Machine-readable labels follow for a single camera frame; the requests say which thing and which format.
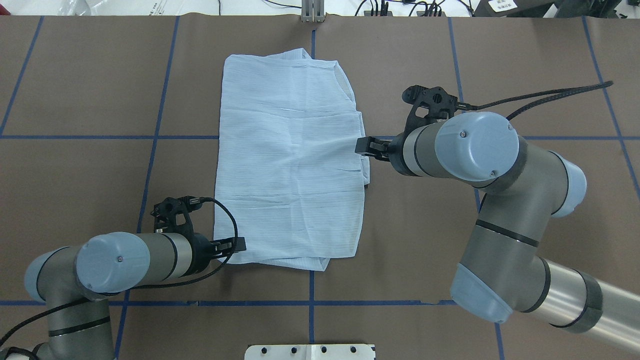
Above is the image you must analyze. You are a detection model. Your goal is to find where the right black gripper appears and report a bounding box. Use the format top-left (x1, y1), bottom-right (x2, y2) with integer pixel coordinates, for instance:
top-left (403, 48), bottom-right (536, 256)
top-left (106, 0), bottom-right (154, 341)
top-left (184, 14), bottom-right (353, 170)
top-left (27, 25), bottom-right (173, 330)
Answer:
top-left (354, 132), bottom-right (410, 176)

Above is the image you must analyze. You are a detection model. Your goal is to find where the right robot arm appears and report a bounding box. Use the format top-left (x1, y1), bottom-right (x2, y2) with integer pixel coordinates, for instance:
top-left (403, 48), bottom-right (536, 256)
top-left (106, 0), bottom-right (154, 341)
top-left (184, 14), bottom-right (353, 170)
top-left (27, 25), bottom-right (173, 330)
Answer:
top-left (354, 111), bottom-right (639, 354)

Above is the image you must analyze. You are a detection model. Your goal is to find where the light blue button shirt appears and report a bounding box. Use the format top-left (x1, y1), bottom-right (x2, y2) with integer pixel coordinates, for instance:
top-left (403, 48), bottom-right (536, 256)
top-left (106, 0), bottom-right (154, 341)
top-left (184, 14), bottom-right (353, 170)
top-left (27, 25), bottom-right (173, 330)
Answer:
top-left (214, 48), bottom-right (370, 272)

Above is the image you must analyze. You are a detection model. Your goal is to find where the aluminium frame post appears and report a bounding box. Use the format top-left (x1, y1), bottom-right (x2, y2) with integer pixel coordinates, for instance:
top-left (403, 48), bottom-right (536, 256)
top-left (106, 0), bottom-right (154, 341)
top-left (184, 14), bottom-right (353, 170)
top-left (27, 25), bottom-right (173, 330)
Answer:
top-left (301, 0), bottom-right (326, 23)

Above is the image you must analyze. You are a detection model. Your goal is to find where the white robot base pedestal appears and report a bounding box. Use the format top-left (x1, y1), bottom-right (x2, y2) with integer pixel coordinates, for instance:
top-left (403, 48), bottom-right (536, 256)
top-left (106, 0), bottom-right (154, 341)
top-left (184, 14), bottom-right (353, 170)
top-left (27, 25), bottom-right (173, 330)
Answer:
top-left (244, 343), bottom-right (377, 360)

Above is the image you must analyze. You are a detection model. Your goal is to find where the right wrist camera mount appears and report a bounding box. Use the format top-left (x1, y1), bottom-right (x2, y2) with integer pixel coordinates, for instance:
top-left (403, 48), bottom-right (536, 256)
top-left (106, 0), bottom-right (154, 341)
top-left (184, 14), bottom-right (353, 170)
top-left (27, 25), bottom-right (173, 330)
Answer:
top-left (401, 85), bottom-right (473, 135)

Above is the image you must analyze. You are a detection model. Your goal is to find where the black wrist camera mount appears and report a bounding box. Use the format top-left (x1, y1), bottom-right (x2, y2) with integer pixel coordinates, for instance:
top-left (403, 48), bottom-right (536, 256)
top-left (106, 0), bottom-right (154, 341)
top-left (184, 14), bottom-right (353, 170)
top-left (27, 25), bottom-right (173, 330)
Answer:
top-left (150, 196), bottom-right (202, 239)

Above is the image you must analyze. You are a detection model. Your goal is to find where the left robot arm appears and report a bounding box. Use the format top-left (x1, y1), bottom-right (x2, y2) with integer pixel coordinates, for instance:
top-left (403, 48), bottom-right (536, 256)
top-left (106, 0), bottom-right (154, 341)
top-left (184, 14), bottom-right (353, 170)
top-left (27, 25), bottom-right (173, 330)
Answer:
top-left (1, 232), bottom-right (246, 360)

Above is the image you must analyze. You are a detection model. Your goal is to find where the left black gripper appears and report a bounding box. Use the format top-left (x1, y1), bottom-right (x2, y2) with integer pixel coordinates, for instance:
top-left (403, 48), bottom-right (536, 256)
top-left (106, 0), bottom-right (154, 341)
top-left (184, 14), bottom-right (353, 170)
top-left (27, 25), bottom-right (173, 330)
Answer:
top-left (189, 234), bottom-right (247, 275)

